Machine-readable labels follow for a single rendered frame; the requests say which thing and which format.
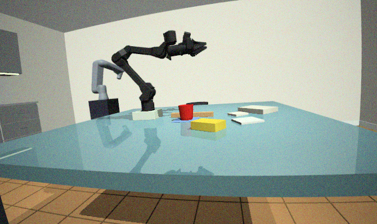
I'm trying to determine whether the small white flat square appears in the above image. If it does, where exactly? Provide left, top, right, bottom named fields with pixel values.
left=228, top=111, right=249, bottom=117

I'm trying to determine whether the yellow rectangular block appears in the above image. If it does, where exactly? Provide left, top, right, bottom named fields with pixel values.
left=191, top=118, right=226, bottom=132

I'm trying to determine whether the white flat square tile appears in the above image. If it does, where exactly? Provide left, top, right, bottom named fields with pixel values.
left=231, top=117, right=264, bottom=125

